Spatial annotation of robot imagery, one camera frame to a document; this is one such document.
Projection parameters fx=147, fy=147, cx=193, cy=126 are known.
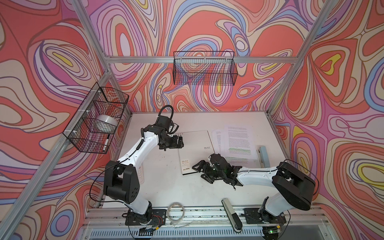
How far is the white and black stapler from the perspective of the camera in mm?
690

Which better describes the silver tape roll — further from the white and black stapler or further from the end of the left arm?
the white and black stapler

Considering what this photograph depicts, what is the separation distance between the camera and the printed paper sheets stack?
973 mm

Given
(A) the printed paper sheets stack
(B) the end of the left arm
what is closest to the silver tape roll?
(B) the end of the left arm

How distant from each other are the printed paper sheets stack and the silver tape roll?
24.8 inches

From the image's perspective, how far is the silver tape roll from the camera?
707 mm

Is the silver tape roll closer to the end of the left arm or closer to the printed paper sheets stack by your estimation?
the end of the left arm

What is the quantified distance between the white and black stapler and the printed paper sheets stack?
25cm

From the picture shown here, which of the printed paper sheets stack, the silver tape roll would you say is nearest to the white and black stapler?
the printed paper sheets stack

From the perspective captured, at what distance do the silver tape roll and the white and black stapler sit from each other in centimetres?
69

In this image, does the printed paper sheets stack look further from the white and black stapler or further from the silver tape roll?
the silver tape roll
